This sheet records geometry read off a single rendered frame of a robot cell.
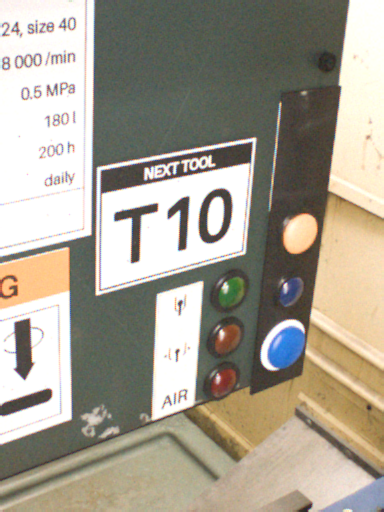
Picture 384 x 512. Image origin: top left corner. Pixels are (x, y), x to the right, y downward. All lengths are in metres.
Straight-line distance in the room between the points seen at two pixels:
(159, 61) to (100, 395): 0.19
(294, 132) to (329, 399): 1.24
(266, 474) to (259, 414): 0.22
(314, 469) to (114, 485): 0.51
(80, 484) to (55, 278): 1.57
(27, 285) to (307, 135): 0.18
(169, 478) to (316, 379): 0.48
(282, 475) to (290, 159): 1.25
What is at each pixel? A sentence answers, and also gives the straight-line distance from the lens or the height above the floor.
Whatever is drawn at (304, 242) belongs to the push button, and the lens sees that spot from 0.51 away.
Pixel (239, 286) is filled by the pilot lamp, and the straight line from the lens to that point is 0.49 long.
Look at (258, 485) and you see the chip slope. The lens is 1.69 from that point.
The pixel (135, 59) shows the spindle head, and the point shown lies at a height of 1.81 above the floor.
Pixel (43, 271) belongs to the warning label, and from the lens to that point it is 0.42.
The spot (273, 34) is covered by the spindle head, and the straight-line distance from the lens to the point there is 0.46.
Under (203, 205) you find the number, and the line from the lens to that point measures 0.46.
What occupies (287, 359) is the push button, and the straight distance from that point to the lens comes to 0.55.
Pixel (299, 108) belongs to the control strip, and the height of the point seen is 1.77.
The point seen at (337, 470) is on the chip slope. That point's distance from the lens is 1.68.
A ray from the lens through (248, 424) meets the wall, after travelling 1.94.
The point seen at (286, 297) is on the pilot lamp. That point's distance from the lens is 0.53.
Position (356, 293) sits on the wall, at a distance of 1.54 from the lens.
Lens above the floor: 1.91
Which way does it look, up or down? 27 degrees down
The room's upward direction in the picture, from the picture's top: 4 degrees clockwise
